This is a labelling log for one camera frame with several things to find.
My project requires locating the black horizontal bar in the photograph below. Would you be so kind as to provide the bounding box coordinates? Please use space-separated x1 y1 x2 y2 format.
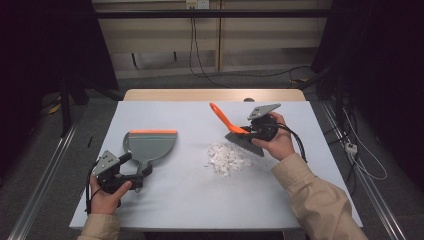
92 9 335 20

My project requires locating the dark curtain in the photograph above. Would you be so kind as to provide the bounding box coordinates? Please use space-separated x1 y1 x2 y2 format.
310 0 424 191
0 0 120 181

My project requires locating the hand-held gripper black cable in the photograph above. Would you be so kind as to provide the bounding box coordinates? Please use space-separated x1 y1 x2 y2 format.
84 161 102 215
275 122 309 164

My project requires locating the white wall socket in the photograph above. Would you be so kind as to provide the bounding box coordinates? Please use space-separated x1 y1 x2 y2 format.
185 0 211 10

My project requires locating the yellow floor item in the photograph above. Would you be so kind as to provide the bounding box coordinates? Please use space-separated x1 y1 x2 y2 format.
46 102 63 115

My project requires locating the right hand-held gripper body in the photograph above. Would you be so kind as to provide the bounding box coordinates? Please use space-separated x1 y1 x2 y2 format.
247 103 282 143

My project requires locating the wooden table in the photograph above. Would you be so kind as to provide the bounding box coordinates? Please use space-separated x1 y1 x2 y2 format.
123 88 307 103

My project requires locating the person's right hand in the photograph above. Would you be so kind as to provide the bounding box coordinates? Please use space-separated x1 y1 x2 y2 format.
251 111 297 162

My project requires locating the left hand-held gripper black cable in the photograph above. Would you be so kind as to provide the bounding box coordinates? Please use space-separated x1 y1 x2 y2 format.
84 161 102 215

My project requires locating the metal floor rail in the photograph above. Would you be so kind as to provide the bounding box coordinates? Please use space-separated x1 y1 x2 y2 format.
6 122 80 240
320 101 407 240

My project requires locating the white cable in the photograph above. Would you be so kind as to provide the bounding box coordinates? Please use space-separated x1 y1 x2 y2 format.
342 107 388 182

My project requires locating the pile of white paper scraps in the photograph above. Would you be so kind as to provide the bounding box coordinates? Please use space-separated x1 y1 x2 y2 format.
203 142 254 178

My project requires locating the right hand-held gripper black cable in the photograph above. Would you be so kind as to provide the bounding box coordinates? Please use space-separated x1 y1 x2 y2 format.
275 122 309 164

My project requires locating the long black cable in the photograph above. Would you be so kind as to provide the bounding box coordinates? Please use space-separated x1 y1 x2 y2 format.
188 7 313 90

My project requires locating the grey dustpan with orange edge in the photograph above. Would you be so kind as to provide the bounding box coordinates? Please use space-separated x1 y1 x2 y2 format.
122 129 178 194

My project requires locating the person's left hand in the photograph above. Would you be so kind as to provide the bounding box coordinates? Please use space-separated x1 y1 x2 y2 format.
89 175 133 216

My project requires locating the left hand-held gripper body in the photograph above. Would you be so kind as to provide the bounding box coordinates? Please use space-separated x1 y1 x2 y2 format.
92 150 145 195

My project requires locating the light grey table mat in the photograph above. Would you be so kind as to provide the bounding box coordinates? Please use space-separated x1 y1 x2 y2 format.
69 100 364 232

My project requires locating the orange brush with grey bristles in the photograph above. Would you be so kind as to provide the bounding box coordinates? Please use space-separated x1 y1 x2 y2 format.
208 101 265 158

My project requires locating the black metal stand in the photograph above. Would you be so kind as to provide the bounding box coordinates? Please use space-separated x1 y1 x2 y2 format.
59 77 74 138

